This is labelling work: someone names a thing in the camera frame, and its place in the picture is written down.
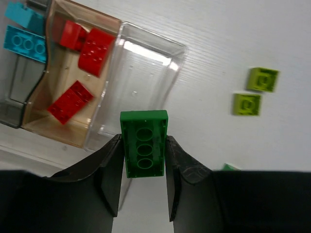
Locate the lime lego brick lower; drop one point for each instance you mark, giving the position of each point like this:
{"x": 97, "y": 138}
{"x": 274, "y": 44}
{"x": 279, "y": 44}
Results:
{"x": 246, "y": 104}

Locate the small cyan lego brick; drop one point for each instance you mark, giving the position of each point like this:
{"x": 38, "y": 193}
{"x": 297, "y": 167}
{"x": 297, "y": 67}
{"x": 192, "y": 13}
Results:
{"x": 25, "y": 17}

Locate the clear plastic bin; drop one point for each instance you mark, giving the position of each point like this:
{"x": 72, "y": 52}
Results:
{"x": 142, "y": 71}

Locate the small red lego brick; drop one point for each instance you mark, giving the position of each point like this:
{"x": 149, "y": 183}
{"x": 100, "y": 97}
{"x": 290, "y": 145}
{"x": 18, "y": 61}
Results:
{"x": 73, "y": 36}

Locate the lime lego brick upper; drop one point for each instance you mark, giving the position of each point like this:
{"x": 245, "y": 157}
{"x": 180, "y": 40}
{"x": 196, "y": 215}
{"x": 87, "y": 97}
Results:
{"x": 262, "y": 79}

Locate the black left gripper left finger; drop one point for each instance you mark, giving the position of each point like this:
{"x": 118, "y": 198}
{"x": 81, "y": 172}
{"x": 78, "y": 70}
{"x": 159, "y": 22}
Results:
{"x": 82, "y": 198}

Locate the long green lego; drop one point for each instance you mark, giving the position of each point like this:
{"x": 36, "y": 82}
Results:
{"x": 144, "y": 134}

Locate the small green lego brick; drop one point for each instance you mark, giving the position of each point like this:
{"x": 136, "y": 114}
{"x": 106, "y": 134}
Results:
{"x": 228, "y": 167}

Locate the lime lego brick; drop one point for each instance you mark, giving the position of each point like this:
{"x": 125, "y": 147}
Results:
{"x": 246, "y": 104}
{"x": 262, "y": 79}

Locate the long cyan lego brick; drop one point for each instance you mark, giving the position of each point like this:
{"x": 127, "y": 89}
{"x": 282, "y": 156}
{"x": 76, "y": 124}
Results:
{"x": 25, "y": 43}

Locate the smoky grey plastic bin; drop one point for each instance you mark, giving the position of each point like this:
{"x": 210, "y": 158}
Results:
{"x": 19, "y": 75}

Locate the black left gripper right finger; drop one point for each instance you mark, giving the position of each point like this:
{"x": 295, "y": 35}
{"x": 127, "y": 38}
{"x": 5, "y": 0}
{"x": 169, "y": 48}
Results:
{"x": 201, "y": 200}

